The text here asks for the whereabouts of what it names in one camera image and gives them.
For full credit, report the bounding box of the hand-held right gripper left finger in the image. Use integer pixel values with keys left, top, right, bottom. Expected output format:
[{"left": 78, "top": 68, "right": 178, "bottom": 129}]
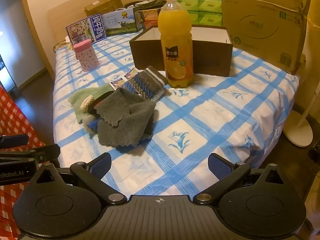
[{"left": 30, "top": 152, "right": 128, "bottom": 207}]

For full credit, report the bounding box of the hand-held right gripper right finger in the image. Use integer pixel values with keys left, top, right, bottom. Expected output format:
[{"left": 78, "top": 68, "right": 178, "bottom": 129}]
[{"left": 193, "top": 152, "right": 288, "bottom": 205}]

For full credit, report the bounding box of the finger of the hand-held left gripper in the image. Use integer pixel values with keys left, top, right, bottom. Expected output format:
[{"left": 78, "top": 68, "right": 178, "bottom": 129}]
[
  {"left": 0, "top": 144, "right": 61, "bottom": 165},
  {"left": 0, "top": 134, "right": 29, "bottom": 149}
]

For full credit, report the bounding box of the blue cloth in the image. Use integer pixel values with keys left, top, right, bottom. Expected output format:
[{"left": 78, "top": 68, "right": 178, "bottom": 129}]
[{"left": 89, "top": 119, "right": 102, "bottom": 132}]

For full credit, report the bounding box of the grey towel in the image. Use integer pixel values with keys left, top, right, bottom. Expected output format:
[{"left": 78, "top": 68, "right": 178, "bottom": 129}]
[{"left": 94, "top": 87, "right": 157, "bottom": 148}]

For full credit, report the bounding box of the green towel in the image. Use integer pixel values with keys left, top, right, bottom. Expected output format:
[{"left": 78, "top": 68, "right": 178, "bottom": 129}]
[{"left": 68, "top": 84, "right": 114, "bottom": 124}]

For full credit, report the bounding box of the beige knitted sock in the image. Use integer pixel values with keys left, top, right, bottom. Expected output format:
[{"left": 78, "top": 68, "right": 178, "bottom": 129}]
[{"left": 79, "top": 95, "right": 94, "bottom": 112}]

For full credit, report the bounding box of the black cloth with red edge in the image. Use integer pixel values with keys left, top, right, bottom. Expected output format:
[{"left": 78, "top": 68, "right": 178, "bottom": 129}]
[{"left": 89, "top": 90, "right": 119, "bottom": 114}]

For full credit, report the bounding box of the small red printed packet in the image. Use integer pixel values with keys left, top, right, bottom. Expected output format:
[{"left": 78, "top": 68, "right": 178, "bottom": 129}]
[
  {"left": 109, "top": 76, "right": 127, "bottom": 91},
  {"left": 124, "top": 67, "right": 140, "bottom": 81}
]

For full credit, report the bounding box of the striped knitted sock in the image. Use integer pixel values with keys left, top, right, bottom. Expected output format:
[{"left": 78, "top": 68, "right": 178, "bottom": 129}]
[{"left": 124, "top": 65, "right": 172, "bottom": 103}]

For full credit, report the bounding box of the dark brown box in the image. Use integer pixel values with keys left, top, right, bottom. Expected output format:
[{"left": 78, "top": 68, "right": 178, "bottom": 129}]
[{"left": 129, "top": 26, "right": 233, "bottom": 77}]

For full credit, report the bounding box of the red checked cloth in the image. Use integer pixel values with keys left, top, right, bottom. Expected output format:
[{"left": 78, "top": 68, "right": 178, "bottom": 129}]
[{"left": 0, "top": 85, "right": 60, "bottom": 240}]

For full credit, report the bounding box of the white appliance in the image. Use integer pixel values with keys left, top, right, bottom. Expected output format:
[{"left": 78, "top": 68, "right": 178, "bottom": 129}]
[{"left": 0, "top": 54, "right": 17, "bottom": 92}]

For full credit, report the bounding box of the white fan stand base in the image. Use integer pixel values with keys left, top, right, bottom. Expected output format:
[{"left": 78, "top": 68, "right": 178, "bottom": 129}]
[{"left": 282, "top": 80, "right": 320, "bottom": 148}]

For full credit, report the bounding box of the pink lidded canister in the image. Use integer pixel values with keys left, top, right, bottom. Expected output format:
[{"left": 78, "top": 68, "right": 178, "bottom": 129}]
[{"left": 72, "top": 39, "right": 99, "bottom": 72}]

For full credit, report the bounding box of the woven straw basket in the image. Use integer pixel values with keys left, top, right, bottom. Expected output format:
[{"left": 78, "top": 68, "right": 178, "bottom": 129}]
[{"left": 53, "top": 42, "right": 73, "bottom": 52}]

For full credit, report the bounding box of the blue cartoon milk carton box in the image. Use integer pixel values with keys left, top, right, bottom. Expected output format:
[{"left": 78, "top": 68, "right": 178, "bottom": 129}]
[{"left": 66, "top": 13, "right": 108, "bottom": 46}]

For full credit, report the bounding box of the wooden headboard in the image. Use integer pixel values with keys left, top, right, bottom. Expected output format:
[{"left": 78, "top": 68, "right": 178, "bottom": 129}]
[{"left": 47, "top": 0, "right": 148, "bottom": 43}]

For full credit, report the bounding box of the large cardboard box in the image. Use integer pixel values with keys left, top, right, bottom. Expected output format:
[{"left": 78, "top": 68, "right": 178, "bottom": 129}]
[{"left": 220, "top": 0, "right": 312, "bottom": 75}]

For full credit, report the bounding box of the orange juice bottle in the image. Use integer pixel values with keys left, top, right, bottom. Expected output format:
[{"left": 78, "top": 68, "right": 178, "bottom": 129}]
[{"left": 157, "top": 0, "right": 194, "bottom": 89}]

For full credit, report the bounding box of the cow print milk box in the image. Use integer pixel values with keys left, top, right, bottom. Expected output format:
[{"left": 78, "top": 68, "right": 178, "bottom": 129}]
[{"left": 101, "top": 8, "right": 138, "bottom": 36}]

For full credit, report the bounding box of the green tissue pack bundle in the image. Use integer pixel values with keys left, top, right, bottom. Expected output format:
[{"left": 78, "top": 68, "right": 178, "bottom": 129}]
[{"left": 177, "top": 0, "right": 222, "bottom": 27}]

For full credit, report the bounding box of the black box orange label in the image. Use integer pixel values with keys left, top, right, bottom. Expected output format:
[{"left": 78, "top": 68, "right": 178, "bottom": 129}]
[{"left": 137, "top": 8, "right": 162, "bottom": 22}]

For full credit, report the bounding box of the small brown cardboard box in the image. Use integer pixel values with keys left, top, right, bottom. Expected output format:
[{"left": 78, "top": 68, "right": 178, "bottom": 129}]
[{"left": 84, "top": 0, "right": 124, "bottom": 17}]

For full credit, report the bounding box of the black bag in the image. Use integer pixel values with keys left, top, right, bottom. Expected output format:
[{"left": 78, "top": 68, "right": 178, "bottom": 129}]
[{"left": 124, "top": 0, "right": 167, "bottom": 8}]

